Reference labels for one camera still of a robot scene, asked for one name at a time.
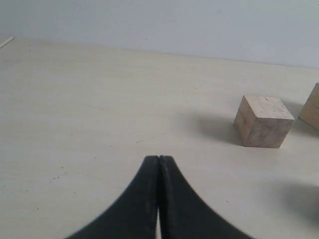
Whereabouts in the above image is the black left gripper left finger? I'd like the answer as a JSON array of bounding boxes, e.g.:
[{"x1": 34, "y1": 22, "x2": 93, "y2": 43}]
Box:
[{"x1": 69, "y1": 156, "x2": 159, "y2": 239}]

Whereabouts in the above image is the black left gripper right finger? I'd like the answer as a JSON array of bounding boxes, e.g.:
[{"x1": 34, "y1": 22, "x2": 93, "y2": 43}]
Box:
[{"x1": 158, "y1": 155, "x2": 250, "y2": 239}]

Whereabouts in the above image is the second largest wooden cube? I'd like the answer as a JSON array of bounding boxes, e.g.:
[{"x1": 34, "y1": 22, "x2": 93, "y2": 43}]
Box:
[{"x1": 234, "y1": 95, "x2": 295, "y2": 148}]

